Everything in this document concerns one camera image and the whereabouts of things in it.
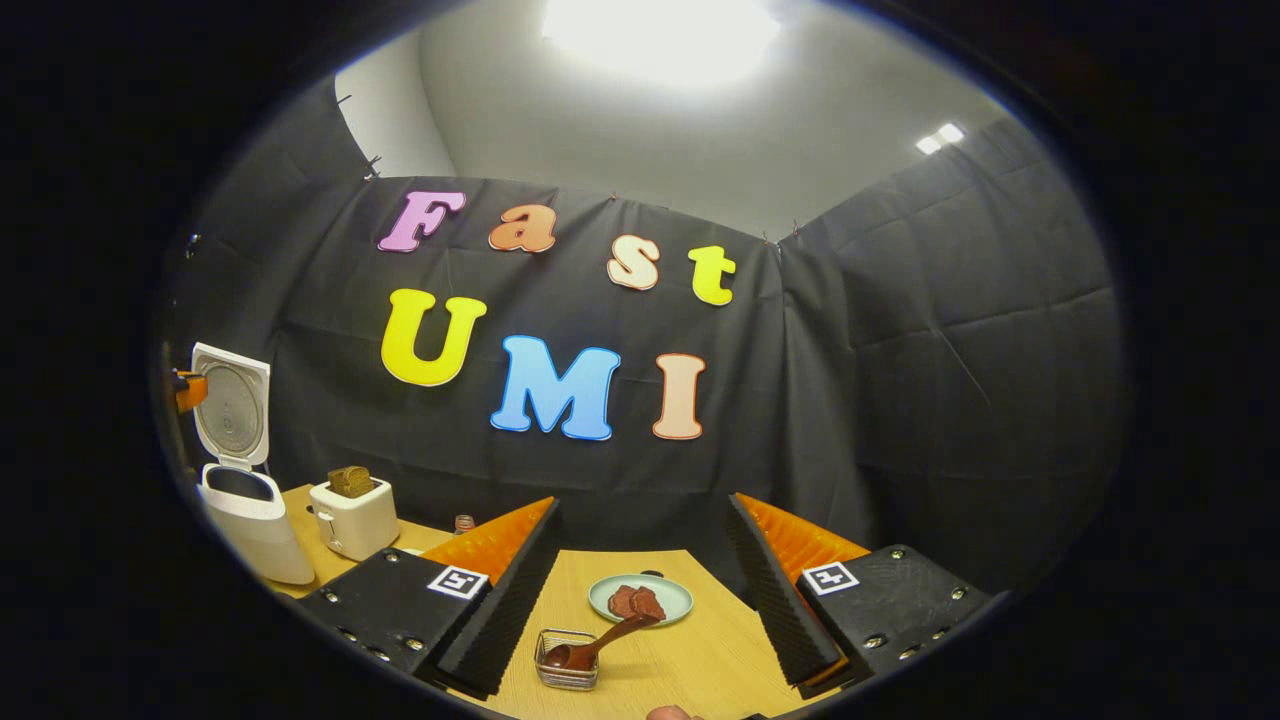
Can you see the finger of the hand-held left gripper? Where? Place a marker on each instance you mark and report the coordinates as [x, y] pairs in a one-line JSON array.
[[193, 392]]

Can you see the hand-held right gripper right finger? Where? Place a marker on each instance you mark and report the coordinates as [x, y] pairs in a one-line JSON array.
[[780, 610]]

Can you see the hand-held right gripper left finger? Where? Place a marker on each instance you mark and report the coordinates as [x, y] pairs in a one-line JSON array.
[[500, 610]]

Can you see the brown wooden spoon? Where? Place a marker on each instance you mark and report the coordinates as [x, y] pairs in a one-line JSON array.
[[605, 638]]

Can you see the white rice cooker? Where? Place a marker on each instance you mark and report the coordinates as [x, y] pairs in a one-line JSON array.
[[260, 530]]

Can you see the light green plate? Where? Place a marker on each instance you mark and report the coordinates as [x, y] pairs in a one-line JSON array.
[[676, 597]]

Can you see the brown meat slice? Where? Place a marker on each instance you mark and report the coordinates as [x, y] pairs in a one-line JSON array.
[[620, 602], [650, 603]]

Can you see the white toaster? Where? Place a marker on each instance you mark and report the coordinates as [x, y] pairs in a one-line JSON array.
[[360, 525]]

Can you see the brown toast slice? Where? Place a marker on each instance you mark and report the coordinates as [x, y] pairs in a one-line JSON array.
[[350, 482]]

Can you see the small ceiling light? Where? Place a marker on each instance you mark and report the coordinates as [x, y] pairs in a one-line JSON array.
[[940, 138]]

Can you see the large ceiling light panel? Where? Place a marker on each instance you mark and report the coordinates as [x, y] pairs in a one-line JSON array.
[[660, 35]]

